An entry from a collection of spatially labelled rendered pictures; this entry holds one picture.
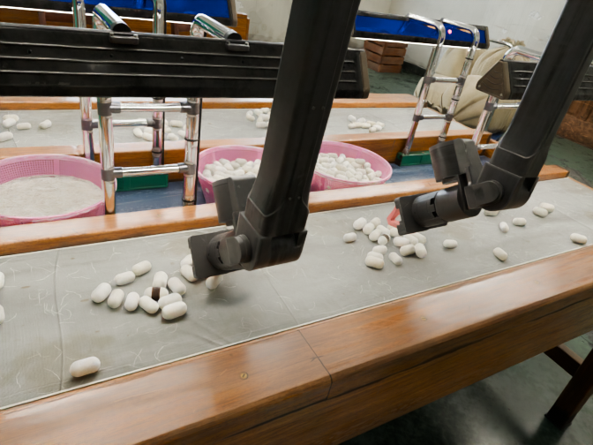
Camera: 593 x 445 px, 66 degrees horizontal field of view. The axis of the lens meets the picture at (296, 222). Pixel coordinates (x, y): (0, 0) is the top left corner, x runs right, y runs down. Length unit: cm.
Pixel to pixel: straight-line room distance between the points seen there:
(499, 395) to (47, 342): 154
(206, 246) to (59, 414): 29
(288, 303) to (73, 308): 32
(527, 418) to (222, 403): 143
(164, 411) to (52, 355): 18
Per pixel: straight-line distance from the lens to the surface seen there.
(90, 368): 64
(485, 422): 178
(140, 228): 87
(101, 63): 63
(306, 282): 81
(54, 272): 82
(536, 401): 196
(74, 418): 59
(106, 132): 84
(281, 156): 49
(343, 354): 67
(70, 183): 110
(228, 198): 62
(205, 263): 71
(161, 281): 75
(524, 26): 612
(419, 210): 81
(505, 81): 105
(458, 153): 77
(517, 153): 72
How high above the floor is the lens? 123
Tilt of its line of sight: 30 degrees down
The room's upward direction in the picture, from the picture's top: 11 degrees clockwise
